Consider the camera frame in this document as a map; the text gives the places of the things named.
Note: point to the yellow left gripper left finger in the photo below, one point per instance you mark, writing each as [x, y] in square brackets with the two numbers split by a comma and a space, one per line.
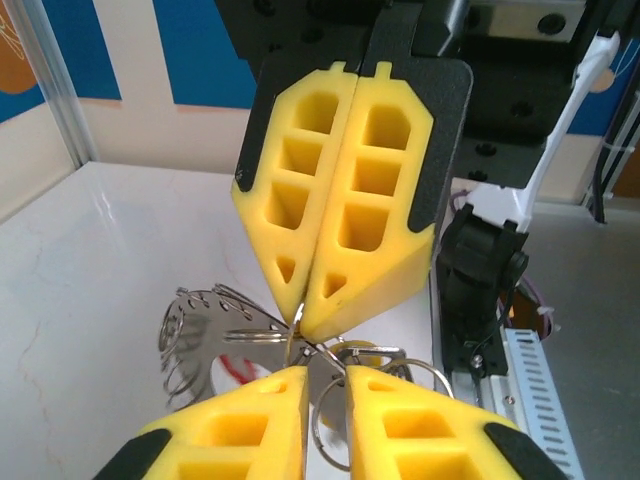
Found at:
[225, 440]

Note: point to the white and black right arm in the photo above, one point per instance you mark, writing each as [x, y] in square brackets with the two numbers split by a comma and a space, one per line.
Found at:
[480, 250]

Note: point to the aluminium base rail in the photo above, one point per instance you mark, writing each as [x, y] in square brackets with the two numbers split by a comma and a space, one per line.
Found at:
[475, 430]

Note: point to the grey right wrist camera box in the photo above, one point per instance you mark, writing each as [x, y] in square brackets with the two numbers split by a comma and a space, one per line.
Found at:
[520, 20]

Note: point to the aluminium frame post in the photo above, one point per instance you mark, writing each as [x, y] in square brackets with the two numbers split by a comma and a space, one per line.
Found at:
[55, 85]

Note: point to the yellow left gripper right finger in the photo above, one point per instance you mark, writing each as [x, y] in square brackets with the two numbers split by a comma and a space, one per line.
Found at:
[425, 440]

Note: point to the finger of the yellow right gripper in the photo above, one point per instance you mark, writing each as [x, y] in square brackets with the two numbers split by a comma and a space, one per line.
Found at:
[400, 280]
[260, 215]

